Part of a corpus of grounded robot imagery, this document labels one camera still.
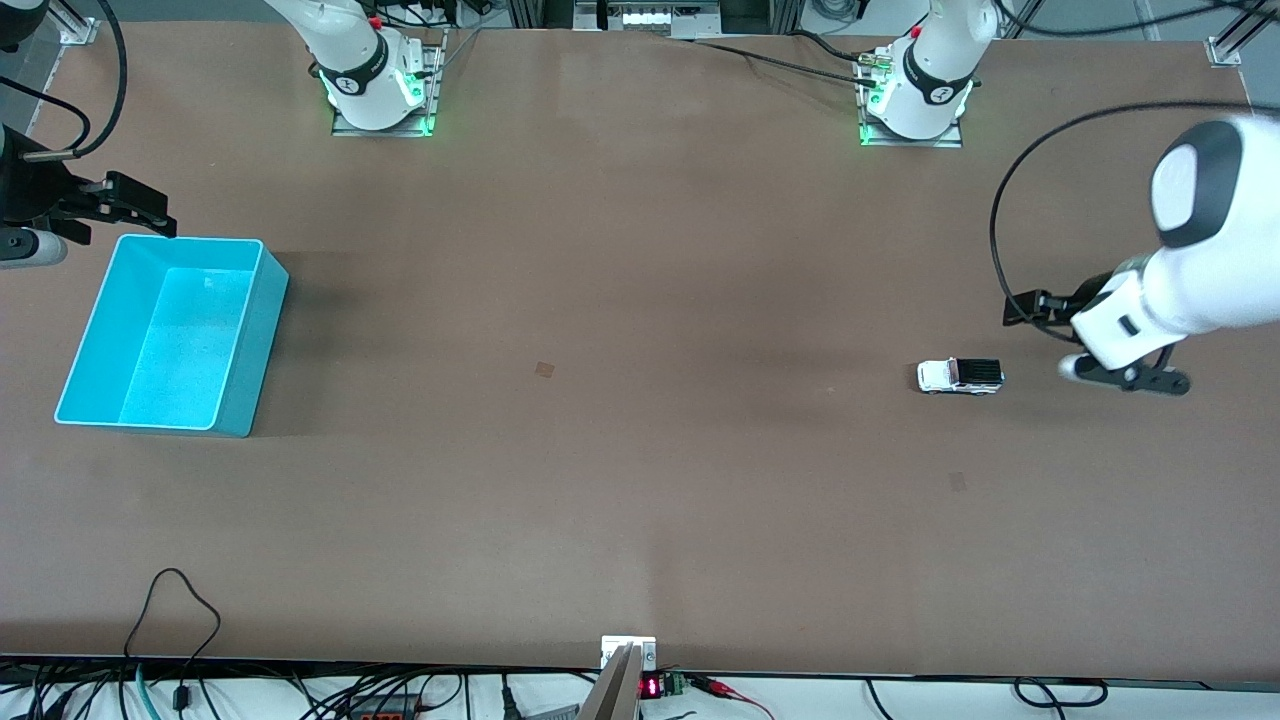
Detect white jeep toy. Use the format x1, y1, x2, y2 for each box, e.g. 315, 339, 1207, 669
917, 357, 1006, 397

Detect teal plastic bin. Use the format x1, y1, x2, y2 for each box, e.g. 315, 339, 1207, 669
53, 234, 291, 439

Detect grey control device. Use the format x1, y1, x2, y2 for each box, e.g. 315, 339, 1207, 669
573, 0, 723, 41

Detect aluminium profile bar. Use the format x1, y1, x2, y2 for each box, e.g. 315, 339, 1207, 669
577, 643, 644, 720

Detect long black looping cable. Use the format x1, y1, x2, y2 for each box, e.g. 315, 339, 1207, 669
989, 98, 1280, 346

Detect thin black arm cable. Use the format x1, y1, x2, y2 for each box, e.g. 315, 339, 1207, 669
0, 76, 93, 153

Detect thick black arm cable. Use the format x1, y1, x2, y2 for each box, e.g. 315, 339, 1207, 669
20, 0, 131, 163

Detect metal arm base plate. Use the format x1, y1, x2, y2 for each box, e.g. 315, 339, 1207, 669
332, 28, 441, 138
860, 48, 964, 149

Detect black base power cable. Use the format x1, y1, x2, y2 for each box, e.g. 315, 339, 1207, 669
688, 38, 881, 91

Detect black looped cable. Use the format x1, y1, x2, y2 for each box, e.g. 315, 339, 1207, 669
123, 567, 223, 713

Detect black coiled cable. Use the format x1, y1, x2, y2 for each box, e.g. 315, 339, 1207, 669
1013, 677, 1110, 710

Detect red clip wires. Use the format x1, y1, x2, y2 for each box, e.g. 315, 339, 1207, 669
686, 675, 777, 720

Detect silver camera mount bracket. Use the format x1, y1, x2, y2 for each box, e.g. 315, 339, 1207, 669
601, 635, 658, 671

